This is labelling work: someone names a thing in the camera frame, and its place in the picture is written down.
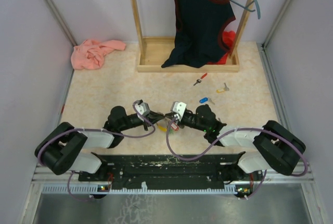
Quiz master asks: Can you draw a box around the large keyring with rings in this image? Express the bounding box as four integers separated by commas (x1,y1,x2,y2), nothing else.
156,118,170,133

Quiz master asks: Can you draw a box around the key with red tag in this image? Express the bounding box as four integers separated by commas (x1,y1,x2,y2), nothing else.
171,123,179,131

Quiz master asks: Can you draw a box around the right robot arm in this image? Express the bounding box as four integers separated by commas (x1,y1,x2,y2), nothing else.
166,102,308,180

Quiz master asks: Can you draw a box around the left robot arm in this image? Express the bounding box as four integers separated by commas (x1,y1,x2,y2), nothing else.
34,101,164,181

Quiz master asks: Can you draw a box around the key with blue tag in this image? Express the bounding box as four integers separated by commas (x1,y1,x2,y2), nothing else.
199,97,215,105

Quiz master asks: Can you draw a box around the key with yellow tag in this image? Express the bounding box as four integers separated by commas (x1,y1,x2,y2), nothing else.
216,83,229,93

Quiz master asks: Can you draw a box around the wooden clothes rack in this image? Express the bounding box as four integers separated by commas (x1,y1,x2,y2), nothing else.
131,0,261,72

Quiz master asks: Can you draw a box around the pink cloth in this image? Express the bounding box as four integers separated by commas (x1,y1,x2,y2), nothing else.
71,39,126,70

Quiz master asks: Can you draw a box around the red cloth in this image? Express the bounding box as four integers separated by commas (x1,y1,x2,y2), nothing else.
207,31,236,65

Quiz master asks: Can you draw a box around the dark navy tank top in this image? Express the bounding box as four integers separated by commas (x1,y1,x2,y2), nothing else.
161,0,236,68

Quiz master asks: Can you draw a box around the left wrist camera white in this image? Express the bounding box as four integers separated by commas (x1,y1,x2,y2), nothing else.
133,100,150,117

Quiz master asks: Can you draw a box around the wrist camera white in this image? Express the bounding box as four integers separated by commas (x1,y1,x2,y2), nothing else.
171,101,187,121
133,100,150,117

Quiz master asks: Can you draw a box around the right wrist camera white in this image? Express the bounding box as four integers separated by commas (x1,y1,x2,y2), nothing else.
171,101,187,121

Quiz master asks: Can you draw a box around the key with red strap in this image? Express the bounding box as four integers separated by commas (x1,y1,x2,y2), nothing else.
193,73,208,86

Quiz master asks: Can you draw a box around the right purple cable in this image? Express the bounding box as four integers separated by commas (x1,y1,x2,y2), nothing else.
165,117,310,200

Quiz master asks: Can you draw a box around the purple cable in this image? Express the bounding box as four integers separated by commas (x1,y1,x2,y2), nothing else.
165,117,310,200
36,101,157,204

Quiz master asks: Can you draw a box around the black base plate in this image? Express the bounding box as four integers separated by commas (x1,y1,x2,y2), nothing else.
79,154,262,190

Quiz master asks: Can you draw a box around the slotted cable duct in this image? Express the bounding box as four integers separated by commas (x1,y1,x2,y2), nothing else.
41,183,253,195

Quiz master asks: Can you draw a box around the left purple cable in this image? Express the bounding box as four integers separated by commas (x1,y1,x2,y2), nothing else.
36,101,157,204

